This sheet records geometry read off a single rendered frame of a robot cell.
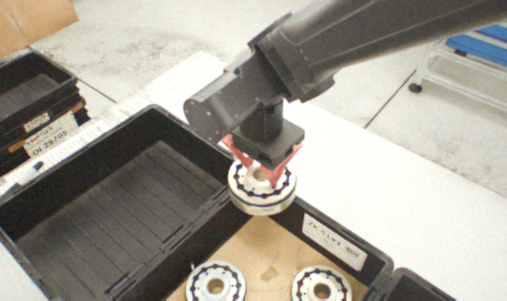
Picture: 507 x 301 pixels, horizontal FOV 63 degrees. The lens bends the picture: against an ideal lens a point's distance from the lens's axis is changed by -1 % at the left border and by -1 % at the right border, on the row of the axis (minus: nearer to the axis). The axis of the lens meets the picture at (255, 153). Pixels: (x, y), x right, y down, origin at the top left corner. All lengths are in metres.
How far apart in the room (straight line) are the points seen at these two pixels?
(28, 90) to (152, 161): 1.02
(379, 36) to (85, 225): 0.75
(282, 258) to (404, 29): 0.62
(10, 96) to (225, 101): 1.54
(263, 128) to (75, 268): 0.49
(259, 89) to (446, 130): 2.03
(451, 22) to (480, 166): 2.11
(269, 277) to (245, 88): 0.43
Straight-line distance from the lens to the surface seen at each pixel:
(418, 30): 0.22
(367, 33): 0.25
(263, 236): 0.82
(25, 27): 3.20
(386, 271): 0.70
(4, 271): 1.08
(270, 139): 0.53
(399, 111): 2.44
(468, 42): 2.41
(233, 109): 0.42
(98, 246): 0.86
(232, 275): 0.75
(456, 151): 2.32
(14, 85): 1.94
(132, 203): 0.90
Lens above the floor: 1.53
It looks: 47 degrees down
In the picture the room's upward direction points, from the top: straight up
